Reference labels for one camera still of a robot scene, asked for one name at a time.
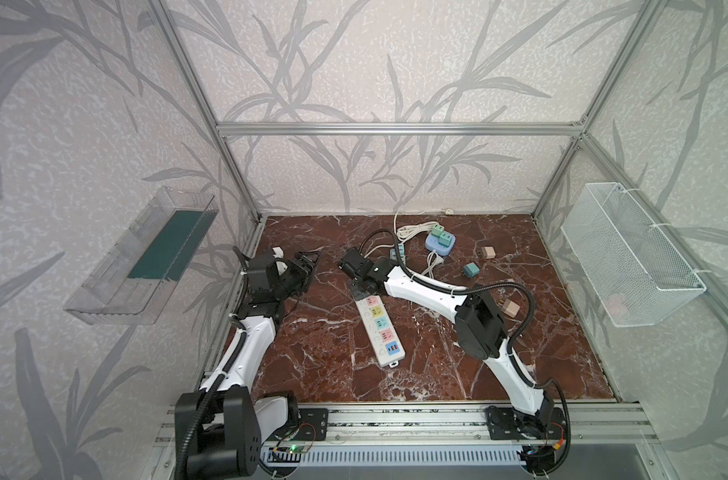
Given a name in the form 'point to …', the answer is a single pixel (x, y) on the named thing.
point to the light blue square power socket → (432, 244)
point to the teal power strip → (401, 250)
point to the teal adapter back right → (470, 270)
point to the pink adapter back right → (488, 252)
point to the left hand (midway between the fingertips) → (323, 251)
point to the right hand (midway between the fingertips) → (362, 277)
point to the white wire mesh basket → (636, 274)
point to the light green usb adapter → (437, 230)
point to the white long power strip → (380, 331)
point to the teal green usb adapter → (445, 238)
